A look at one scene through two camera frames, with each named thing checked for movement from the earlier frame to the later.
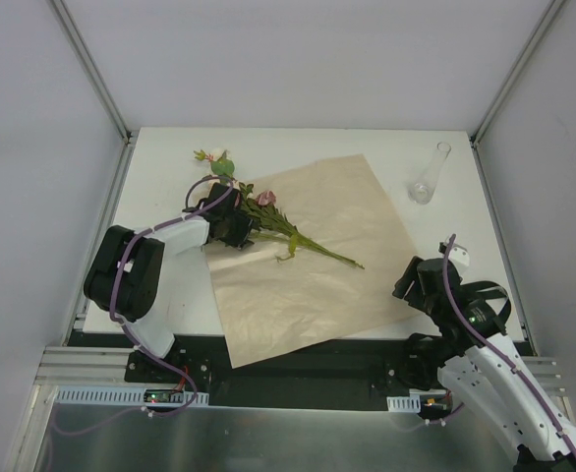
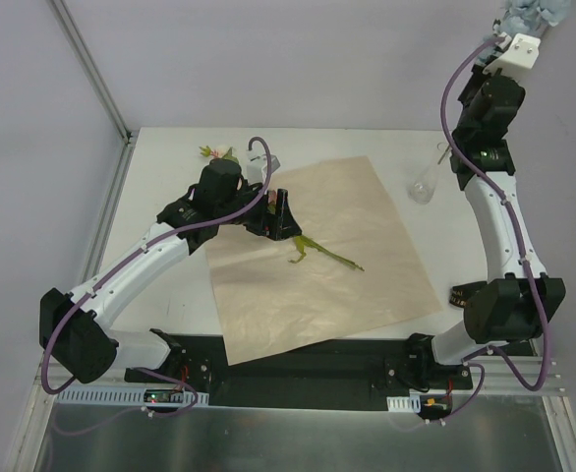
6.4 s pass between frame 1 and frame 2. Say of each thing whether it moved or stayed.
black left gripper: moved
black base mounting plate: stayed
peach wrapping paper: stayed
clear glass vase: stayed
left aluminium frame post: stayed
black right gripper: moved
